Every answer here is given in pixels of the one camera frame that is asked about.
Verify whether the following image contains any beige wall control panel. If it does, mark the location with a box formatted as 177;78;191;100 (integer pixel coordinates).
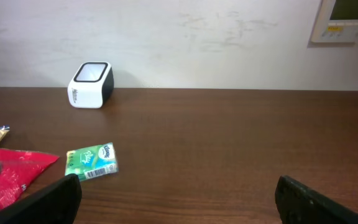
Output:
310;0;358;44

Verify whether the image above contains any white barcode scanner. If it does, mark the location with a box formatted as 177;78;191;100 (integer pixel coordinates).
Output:
67;62;114;108

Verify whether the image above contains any red snack bag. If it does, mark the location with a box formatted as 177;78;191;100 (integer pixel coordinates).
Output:
0;148;59;210

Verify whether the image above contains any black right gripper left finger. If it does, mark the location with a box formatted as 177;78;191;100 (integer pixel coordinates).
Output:
0;174;82;224

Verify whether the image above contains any green Kleenex tissue pack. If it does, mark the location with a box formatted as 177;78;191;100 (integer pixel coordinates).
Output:
65;142;119;181

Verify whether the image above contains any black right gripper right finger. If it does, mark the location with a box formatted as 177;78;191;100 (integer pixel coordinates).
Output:
275;175;358;224

